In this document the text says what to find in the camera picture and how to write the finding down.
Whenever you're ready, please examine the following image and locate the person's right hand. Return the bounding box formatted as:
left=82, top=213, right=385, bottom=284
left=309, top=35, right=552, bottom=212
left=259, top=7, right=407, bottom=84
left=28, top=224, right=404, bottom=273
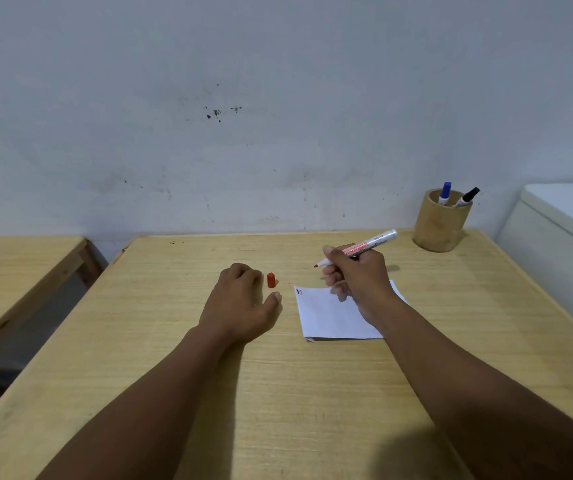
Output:
left=322, top=244, right=402, bottom=337

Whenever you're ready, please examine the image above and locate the person's left hand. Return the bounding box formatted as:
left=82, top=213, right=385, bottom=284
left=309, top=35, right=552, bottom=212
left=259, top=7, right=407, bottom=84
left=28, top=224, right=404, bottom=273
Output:
left=198, top=263, right=284, bottom=346

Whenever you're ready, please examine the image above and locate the red marker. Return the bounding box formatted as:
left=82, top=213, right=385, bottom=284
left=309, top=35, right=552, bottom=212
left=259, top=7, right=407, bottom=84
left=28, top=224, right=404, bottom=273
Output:
left=314, top=228, right=399, bottom=269

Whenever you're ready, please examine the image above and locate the white paper sheet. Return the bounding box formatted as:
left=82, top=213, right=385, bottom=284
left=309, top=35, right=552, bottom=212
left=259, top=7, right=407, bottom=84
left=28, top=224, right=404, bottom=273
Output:
left=294, top=279, right=410, bottom=343

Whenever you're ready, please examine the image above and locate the black marker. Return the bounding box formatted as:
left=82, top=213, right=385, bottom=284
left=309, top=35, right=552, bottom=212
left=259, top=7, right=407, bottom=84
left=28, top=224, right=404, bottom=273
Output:
left=454, top=187, right=482, bottom=209

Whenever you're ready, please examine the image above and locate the person's right forearm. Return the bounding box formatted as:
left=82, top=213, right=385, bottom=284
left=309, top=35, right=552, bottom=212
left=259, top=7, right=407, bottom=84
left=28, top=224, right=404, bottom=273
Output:
left=374, top=303, right=573, bottom=480

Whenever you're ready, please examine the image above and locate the person's left forearm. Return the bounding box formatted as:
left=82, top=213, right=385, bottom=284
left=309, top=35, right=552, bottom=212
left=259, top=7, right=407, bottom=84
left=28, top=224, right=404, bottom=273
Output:
left=36, top=326, right=247, bottom=480

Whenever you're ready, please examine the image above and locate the round wooden pen holder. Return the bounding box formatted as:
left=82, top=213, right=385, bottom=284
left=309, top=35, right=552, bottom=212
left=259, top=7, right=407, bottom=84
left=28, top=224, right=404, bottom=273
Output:
left=412, top=188, right=474, bottom=254

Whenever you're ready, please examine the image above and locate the white cabinet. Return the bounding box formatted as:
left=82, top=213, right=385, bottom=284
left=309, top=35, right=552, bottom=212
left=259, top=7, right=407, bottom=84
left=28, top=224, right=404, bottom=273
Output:
left=494, top=182, right=573, bottom=349

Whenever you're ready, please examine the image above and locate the wooden side table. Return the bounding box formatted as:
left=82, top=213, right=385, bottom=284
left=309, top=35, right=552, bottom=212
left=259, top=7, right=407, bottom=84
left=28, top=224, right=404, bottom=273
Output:
left=0, top=235, right=106, bottom=387

